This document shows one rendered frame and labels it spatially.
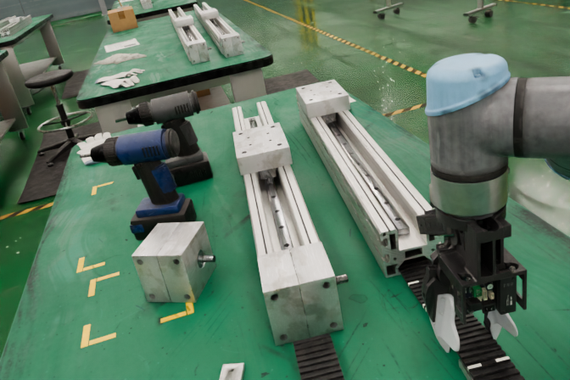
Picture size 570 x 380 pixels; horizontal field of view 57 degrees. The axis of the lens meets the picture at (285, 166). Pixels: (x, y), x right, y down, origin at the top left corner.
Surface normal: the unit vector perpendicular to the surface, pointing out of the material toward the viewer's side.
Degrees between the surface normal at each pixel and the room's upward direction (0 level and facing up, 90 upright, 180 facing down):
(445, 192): 90
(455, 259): 0
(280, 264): 0
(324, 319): 90
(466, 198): 90
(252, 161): 90
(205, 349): 0
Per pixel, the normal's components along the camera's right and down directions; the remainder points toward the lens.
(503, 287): 0.14, 0.39
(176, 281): -0.22, 0.44
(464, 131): -0.45, 0.44
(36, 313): -0.18, -0.89
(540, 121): -0.49, 0.16
